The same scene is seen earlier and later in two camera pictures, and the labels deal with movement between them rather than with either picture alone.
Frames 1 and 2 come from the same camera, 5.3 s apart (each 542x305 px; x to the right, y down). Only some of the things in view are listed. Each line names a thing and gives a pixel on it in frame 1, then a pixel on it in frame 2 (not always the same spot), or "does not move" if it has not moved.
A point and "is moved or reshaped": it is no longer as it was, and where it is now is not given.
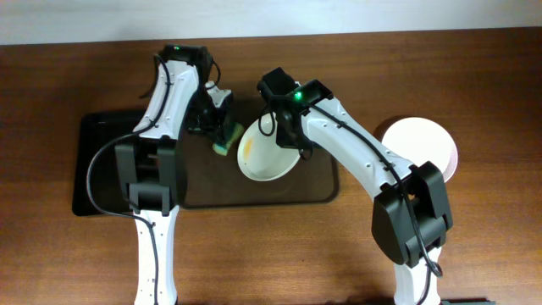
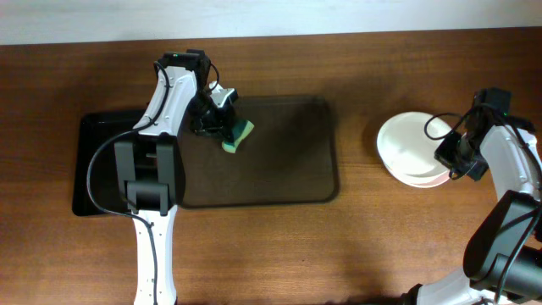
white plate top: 261,158 to 406,146
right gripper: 284,141 to 443,152
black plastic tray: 92,130 does not move
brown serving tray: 207,179 does not move
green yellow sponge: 234,132 is moved or reshaped
